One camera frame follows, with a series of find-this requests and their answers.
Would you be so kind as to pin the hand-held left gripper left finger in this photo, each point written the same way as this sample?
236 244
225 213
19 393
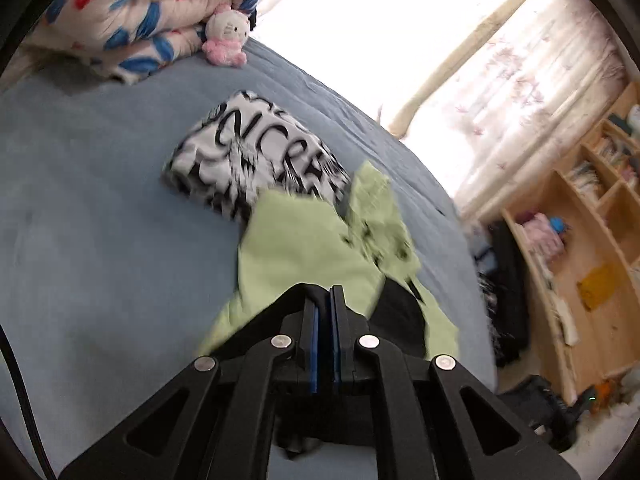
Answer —
312 345

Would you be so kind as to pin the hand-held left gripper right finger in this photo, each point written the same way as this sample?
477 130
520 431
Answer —
337 345

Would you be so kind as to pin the green and black hooded jacket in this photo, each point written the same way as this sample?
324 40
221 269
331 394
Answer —
290 250

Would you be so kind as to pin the black and white patterned cloth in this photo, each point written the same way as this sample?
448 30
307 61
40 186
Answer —
487 305

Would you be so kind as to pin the black bag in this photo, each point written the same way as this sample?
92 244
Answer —
510 280

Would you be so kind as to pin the black and white printed garment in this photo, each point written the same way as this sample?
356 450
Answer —
250 150

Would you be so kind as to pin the black floor appliance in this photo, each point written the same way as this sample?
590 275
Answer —
545 400

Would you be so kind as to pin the stack of papers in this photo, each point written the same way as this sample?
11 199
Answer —
565 317

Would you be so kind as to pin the blue bed sheet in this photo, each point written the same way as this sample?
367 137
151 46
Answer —
100 235

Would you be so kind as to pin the wooden shelf unit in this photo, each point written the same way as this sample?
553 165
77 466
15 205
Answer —
575 255

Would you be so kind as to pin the yellow cloth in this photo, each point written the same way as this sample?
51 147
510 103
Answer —
600 287

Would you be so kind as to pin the row of books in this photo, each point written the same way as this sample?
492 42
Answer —
582 177

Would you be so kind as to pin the sheer floral curtain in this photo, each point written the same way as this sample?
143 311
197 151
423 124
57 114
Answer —
525 85

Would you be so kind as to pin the pink and white plush cat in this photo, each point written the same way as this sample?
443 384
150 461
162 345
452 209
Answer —
225 27

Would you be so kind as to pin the floral quilt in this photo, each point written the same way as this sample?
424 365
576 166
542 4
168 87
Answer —
125 5

